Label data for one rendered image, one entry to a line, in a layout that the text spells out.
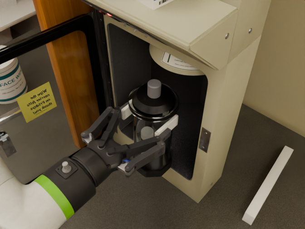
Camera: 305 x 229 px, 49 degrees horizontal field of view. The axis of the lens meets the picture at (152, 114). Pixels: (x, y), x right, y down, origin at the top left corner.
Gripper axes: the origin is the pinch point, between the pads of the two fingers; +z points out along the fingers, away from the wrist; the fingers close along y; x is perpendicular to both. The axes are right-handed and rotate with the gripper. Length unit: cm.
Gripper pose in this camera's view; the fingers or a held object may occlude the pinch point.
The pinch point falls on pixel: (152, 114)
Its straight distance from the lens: 73.3
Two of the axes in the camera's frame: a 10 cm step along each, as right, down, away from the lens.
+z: 6.6, -5.5, 5.1
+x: 0.0, 6.8, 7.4
